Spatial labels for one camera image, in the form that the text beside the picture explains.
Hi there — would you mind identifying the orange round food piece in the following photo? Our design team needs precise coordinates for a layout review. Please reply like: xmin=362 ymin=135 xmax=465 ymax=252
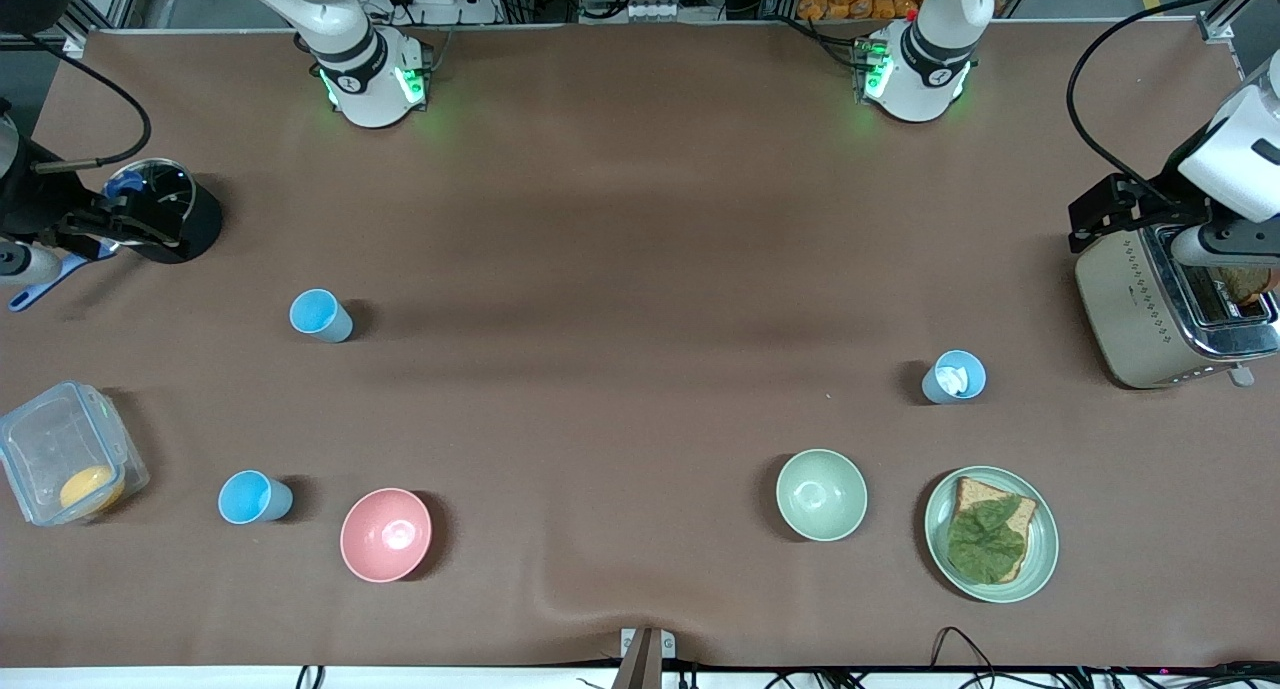
xmin=60 ymin=466 xmax=126 ymax=515

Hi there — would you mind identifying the green lettuce leaf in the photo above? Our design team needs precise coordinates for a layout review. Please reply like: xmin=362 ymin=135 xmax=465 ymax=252
xmin=947 ymin=496 xmax=1028 ymax=582

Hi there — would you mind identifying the black looped cable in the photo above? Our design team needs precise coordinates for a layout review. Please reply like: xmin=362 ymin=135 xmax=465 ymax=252
xmin=930 ymin=626 xmax=993 ymax=675

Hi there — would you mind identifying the brown toast slice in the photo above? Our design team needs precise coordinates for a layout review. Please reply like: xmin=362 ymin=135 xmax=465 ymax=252
xmin=1222 ymin=266 xmax=1277 ymax=306

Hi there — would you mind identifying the light blue plastic cup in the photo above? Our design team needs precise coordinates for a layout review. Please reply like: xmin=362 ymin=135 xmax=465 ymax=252
xmin=218 ymin=470 xmax=294 ymax=525
xmin=921 ymin=350 xmax=988 ymax=405
xmin=289 ymin=289 xmax=354 ymax=344

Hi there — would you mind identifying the clear plastic food container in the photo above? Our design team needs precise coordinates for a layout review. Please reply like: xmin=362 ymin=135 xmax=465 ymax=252
xmin=0 ymin=381 xmax=151 ymax=527

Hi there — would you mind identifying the brown bread slice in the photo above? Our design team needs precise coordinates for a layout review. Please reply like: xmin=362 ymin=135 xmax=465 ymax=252
xmin=948 ymin=477 xmax=1038 ymax=584

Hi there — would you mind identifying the pale green plate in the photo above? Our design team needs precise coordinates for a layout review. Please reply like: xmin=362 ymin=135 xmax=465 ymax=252
xmin=924 ymin=466 xmax=1060 ymax=604

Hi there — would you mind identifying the brown table cover mat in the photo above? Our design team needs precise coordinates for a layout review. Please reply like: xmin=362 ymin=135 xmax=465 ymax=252
xmin=0 ymin=19 xmax=1280 ymax=670

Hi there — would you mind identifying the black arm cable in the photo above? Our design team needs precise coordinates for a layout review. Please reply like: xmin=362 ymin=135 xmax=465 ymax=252
xmin=20 ymin=29 xmax=153 ymax=173
xmin=1065 ymin=0 xmax=1280 ymax=200

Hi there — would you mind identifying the metal table edge bracket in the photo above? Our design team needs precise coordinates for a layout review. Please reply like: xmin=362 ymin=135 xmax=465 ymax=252
xmin=620 ymin=626 xmax=677 ymax=662

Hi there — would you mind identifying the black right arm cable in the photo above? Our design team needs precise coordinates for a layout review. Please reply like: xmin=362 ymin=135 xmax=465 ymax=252
xmin=20 ymin=29 xmax=153 ymax=173

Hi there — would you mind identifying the pink bowl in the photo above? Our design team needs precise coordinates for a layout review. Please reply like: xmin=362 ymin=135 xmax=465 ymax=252
xmin=340 ymin=487 xmax=433 ymax=583

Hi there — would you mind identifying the black pot blue handle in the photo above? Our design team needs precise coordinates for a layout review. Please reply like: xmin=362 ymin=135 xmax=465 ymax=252
xmin=8 ymin=159 xmax=223 ymax=313

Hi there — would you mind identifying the pale green bowl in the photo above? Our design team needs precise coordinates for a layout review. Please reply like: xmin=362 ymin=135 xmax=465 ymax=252
xmin=776 ymin=449 xmax=869 ymax=543

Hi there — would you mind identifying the grey mount pole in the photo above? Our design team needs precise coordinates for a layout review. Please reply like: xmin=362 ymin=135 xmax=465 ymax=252
xmin=612 ymin=629 xmax=663 ymax=689

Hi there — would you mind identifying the beige chrome toaster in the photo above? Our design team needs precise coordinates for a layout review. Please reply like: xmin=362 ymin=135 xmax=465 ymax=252
xmin=1075 ymin=224 xmax=1280 ymax=390

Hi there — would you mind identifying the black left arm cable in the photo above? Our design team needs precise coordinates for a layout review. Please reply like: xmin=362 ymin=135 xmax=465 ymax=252
xmin=1065 ymin=0 xmax=1280 ymax=200

